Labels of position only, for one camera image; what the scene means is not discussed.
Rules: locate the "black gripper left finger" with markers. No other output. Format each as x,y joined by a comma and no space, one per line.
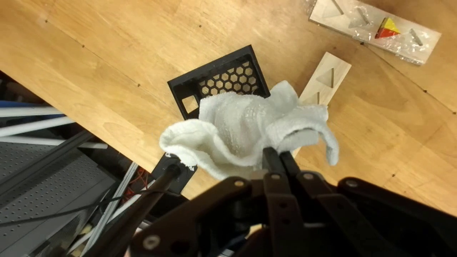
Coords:
213,225

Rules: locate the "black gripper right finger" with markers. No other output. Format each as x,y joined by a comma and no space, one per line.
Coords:
376,222

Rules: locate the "white terry cloth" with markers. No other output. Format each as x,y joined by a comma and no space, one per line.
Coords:
232,131

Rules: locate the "black perforated box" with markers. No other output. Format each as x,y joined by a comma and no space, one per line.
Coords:
238,72

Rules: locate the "wooden slotted board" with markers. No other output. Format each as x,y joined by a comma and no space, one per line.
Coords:
326,81

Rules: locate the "wooden triangle puzzle board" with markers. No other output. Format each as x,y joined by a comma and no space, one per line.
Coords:
360,21

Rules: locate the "red yellow triangle piece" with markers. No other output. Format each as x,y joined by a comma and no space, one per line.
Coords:
388,29

